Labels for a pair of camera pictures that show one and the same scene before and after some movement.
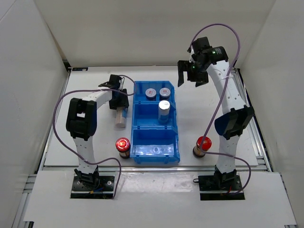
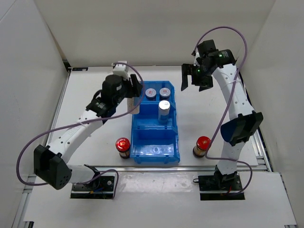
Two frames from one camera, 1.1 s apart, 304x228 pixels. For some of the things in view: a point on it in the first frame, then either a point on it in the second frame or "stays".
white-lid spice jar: x=165 y=93 stays
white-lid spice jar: x=150 y=94 stays
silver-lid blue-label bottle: x=164 y=111 stays
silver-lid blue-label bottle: x=121 y=115 → x=132 y=102
